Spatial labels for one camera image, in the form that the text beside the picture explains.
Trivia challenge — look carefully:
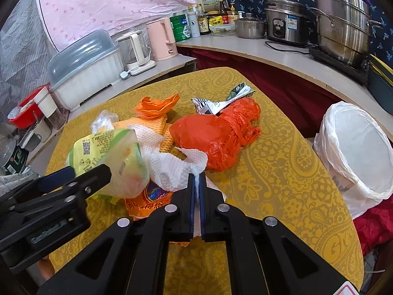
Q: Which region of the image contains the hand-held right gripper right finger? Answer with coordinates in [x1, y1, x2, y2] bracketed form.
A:
[199, 172, 349, 295]

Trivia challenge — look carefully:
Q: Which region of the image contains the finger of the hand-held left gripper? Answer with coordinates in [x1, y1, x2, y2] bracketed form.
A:
[0, 166, 76, 209]
[9, 163, 112, 213]

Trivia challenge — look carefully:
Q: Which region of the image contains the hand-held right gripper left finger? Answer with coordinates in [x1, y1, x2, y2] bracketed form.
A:
[35, 173, 197, 295]

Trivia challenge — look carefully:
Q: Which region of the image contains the green yellow snack packet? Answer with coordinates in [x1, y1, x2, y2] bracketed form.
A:
[67, 128, 150, 205]

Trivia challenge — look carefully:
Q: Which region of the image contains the white paper towel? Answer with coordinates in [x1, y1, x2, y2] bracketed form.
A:
[126, 124, 227, 241]

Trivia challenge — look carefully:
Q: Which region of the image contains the large orange plastic bag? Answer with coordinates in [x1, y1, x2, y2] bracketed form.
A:
[169, 98, 261, 173]

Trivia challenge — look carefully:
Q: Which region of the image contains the orange foam net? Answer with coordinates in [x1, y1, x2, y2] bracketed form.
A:
[92, 115, 180, 156]

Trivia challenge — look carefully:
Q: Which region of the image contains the small orange plastic bag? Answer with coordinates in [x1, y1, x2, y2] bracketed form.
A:
[133, 93, 181, 119]

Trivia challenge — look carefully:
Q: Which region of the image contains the trash bin with white liner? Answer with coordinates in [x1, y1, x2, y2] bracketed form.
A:
[313, 101, 393, 220]

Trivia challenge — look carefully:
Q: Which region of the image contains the orange printed packet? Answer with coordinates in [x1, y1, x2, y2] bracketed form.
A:
[124, 181, 191, 248]

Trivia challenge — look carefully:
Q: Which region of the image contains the dark green tin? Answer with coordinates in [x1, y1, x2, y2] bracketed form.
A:
[3, 146, 31, 176]

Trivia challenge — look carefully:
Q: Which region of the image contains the clear plastic bag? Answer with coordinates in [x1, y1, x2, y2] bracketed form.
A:
[90, 111, 119, 133]

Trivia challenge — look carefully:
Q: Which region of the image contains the red plastic container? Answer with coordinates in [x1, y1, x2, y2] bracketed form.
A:
[14, 86, 51, 130]

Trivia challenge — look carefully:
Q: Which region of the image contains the white cup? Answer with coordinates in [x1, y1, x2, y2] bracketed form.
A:
[34, 90, 59, 118]

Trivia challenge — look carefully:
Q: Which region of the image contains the yellow patterned tablecloth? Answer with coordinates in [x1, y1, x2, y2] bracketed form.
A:
[45, 67, 366, 295]

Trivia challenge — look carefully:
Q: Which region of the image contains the silver foil wrapper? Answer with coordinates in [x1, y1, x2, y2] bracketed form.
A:
[190, 82, 256, 116]

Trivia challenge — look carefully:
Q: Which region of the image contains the white box with clear lid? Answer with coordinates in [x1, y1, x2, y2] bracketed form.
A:
[47, 30, 125, 111]

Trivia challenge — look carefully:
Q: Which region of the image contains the white electric kettle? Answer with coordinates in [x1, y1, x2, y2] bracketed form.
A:
[116, 30, 156, 76]

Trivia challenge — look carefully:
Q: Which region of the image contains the red cloth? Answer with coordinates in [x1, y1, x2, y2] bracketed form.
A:
[176, 46, 393, 255]

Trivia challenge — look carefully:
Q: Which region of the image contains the pink electric kettle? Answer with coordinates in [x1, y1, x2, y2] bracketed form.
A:
[146, 18, 179, 61]

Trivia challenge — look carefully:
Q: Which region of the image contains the green can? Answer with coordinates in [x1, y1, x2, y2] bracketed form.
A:
[170, 14, 192, 42]

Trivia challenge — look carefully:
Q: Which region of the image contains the clear container with yellow label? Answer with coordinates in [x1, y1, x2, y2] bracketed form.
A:
[210, 15, 237, 36]

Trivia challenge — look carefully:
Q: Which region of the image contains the dark sauce bottle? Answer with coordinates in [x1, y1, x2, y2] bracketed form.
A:
[196, 4, 211, 36]

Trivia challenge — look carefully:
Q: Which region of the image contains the white bottle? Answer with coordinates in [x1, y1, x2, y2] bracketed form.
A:
[187, 6, 201, 38]

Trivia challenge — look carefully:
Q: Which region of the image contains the small steel pot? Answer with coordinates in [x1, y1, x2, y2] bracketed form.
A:
[234, 13, 266, 39]

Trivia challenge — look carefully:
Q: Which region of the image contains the pink dotted curtain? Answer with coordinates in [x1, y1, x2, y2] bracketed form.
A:
[37, 0, 223, 53]

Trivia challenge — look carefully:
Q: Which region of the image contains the black induction cooktop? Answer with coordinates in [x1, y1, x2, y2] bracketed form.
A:
[309, 46, 369, 87]

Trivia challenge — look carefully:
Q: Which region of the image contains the steel rice cooker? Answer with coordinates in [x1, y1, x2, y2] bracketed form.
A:
[264, 0, 310, 46]

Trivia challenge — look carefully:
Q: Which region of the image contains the white green carton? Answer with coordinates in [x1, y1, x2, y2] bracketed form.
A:
[195, 0, 226, 14]

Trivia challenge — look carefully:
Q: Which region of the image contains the large blue basin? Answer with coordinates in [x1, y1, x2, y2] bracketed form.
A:
[367, 63, 393, 116]

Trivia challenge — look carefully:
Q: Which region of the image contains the large steel steamer pot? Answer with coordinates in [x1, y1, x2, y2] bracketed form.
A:
[309, 0, 384, 68]

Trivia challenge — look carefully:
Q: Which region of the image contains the blue yellow-rimmed basin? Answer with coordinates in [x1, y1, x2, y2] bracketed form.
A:
[368, 54, 393, 77]

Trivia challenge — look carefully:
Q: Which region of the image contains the black power cable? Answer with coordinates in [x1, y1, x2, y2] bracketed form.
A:
[266, 41, 310, 55]

